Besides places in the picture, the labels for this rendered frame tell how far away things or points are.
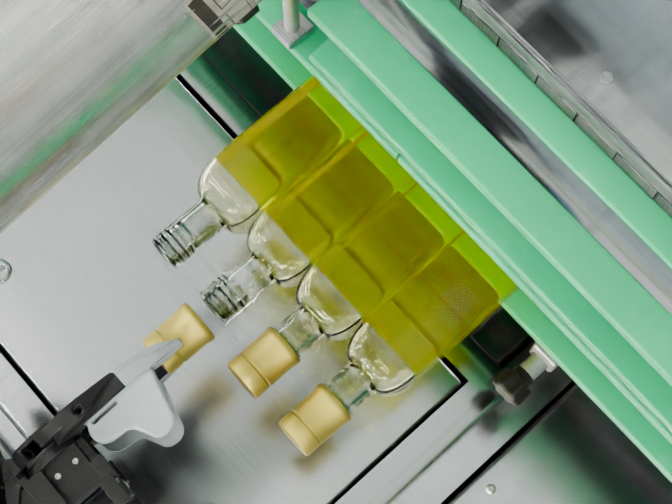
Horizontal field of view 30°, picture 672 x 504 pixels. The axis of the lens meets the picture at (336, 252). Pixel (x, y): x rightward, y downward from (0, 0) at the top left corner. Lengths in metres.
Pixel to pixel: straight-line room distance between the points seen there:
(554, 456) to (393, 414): 0.15
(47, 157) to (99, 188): 0.66
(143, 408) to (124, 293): 0.21
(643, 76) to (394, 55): 0.17
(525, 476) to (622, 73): 0.40
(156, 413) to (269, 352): 0.09
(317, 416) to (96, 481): 0.16
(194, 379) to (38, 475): 0.21
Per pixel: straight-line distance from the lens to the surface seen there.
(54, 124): 0.47
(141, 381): 0.92
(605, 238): 0.85
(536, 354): 1.01
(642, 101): 0.87
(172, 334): 0.94
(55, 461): 0.93
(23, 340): 1.11
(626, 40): 0.88
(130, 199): 1.13
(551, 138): 0.86
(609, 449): 1.13
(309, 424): 0.92
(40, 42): 0.46
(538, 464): 1.11
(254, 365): 0.93
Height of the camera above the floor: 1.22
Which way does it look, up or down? 11 degrees down
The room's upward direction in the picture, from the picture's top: 131 degrees counter-clockwise
